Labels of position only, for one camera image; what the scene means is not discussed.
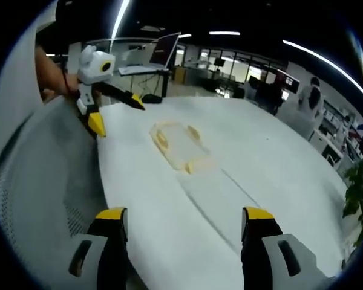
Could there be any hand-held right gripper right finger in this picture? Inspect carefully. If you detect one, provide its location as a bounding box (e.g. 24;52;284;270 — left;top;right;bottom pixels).
240;206;335;290

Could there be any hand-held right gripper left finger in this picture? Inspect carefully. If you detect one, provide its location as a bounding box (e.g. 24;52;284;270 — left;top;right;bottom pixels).
67;207;130;290

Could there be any person's left hand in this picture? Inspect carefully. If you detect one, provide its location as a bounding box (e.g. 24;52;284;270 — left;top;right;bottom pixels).
41;72;80;104

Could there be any white laptop stand table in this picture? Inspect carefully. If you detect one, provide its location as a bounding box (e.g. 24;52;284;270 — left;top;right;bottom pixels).
117;64;171;98

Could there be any small black object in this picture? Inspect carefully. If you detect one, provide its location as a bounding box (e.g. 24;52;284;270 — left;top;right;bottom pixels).
141;94;163;105

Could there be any long ceiling light strip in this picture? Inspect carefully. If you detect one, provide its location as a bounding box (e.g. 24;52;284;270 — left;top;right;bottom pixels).
282;39;363;110
111;0;131;39

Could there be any yellow cabinet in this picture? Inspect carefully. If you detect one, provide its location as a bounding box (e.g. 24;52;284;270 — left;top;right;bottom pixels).
171;66;186;83

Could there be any open laptop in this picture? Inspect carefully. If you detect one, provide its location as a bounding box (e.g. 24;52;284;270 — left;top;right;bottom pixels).
149;31;182;69

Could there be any person's white clothing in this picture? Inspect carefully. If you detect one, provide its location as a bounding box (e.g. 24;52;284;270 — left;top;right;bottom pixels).
0;18;47;173

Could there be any grey mesh office chair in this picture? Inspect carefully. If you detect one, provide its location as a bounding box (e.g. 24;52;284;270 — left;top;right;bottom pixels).
0;95;111;290

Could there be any clear plastic tray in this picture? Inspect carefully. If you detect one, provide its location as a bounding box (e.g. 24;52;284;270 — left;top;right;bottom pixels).
147;120;219;176

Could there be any white storage cabinet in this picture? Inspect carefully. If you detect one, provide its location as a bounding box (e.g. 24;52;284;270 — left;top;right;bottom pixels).
307;129;346;167

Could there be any green potted plant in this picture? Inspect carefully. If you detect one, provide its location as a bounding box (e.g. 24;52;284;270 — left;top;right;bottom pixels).
341;158;363;245

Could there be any dark computer monitor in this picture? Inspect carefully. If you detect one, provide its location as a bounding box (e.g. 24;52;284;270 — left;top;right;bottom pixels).
274;70;301;95

